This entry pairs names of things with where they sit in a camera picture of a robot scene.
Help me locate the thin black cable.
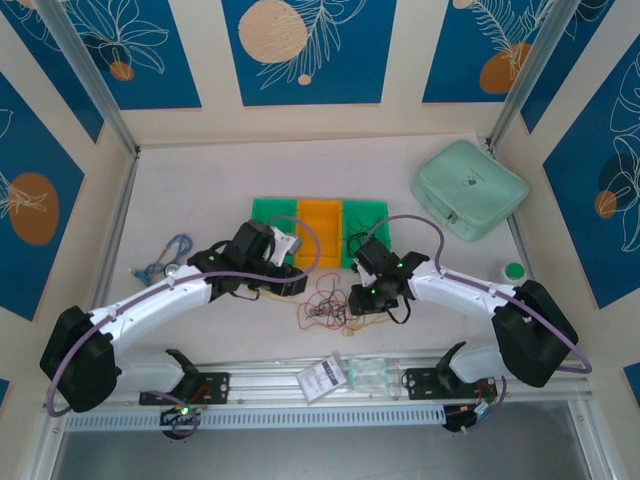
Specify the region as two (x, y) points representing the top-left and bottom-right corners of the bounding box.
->
(305, 294), (351, 326)
(346, 213), (389, 254)

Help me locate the green plastic bin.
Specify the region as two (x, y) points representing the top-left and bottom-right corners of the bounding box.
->
(341, 199), (391, 269)
(248, 197), (301, 241)

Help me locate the orange plastic bin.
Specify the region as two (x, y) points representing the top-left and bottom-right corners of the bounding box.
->
(294, 198), (347, 270)

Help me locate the clear plastic packet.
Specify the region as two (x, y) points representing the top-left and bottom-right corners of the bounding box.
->
(346, 355), (397, 397)

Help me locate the white label card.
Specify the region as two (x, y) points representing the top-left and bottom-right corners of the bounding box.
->
(295, 355), (347, 402)

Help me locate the mint green zipper pouch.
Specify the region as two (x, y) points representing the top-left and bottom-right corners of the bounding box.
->
(409, 138), (530, 245)

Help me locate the black base electronics module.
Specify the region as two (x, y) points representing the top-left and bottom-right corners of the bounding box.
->
(158, 402), (202, 441)
(443, 402), (496, 436)

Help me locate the purple robot arm cable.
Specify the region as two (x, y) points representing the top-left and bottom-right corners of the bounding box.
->
(362, 214), (594, 434)
(44, 214), (322, 439)

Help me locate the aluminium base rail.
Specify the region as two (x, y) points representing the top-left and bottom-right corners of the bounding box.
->
(42, 347), (594, 416)

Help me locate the aluminium table side rail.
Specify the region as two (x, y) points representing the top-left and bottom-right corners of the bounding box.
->
(504, 214), (536, 284)
(94, 147), (142, 321)

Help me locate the grey slotted cable duct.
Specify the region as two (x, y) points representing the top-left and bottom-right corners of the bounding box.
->
(64, 405), (446, 432)

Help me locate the aluminium corner post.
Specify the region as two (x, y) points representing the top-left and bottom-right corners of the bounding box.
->
(484, 0), (585, 149)
(35, 0), (141, 157)

